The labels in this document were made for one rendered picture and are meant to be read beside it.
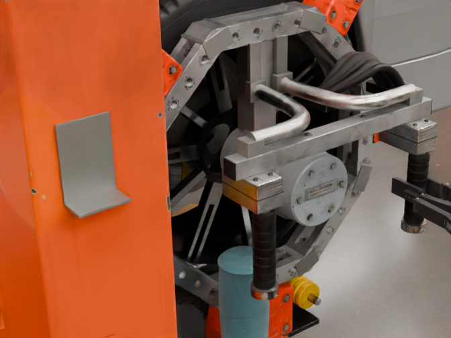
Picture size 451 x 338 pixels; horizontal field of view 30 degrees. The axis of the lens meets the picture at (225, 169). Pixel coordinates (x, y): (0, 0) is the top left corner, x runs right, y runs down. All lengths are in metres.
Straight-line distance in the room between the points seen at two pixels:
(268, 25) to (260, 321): 0.51
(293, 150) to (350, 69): 0.24
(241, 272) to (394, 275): 1.45
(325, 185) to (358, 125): 0.13
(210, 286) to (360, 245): 1.47
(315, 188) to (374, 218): 1.75
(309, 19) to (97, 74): 0.71
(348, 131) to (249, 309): 0.35
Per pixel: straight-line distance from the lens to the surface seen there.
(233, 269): 1.42
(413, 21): 1.94
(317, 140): 1.31
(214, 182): 1.61
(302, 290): 1.75
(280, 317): 1.71
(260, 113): 1.48
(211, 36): 1.37
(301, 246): 1.71
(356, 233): 3.05
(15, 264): 0.98
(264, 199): 1.24
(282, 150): 1.27
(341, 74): 1.47
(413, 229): 1.52
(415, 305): 2.69
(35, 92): 0.82
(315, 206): 1.43
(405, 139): 1.46
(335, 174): 1.44
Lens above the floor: 1.49
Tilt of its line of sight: 25 degrees down
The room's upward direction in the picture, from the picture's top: 1 degrees counter-clockwise
